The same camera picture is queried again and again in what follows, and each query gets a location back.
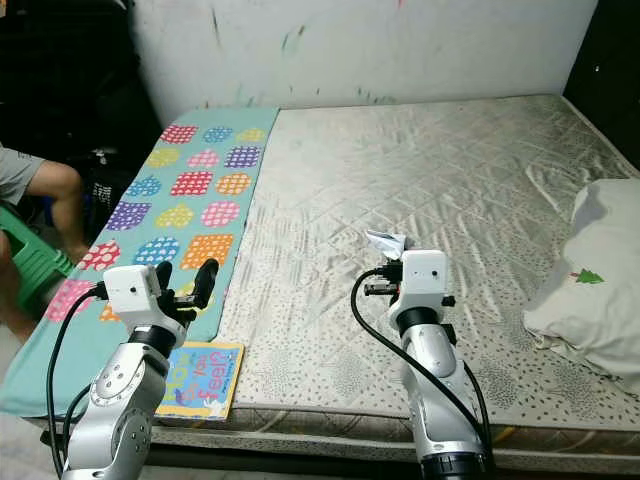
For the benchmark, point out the teal towel colourful shapes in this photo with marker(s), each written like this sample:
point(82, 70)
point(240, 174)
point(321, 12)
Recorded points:
point(190, 215)

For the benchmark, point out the seated person grey shorts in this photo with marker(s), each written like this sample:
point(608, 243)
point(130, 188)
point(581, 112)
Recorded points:
point(50, 185)

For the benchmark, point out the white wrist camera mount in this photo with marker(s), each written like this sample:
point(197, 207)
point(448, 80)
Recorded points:
point(425, 278)
point(135, 292)

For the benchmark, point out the silver white wrapper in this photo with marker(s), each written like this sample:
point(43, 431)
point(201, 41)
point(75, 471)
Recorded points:
point(385, 245)

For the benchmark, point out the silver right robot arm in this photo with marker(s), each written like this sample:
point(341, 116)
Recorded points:
point(445, 400)

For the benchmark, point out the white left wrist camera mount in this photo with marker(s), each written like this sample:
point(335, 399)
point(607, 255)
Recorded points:
point(135, 292)

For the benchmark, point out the black tufted headboard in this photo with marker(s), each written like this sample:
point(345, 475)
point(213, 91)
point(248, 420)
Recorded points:
point(605, 70)

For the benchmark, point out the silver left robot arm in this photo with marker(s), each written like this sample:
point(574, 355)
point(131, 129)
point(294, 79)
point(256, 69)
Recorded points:
point(115, 410)

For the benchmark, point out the green plastic stool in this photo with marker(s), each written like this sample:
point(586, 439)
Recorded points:
point(30, 265)

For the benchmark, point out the black bag white print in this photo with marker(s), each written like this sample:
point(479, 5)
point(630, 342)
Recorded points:
point(105, 195)

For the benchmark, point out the blue yellow children's book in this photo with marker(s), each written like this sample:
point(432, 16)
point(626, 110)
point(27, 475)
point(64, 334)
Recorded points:
point(200, 380)

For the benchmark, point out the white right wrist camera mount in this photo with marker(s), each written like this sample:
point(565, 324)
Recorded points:
point(425, 278)

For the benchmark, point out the grey quilted mattress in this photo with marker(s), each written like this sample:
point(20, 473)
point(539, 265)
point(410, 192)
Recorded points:
point(410, 200)

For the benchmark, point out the white pillow green tree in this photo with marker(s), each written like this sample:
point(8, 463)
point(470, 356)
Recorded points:
point(590, 290)

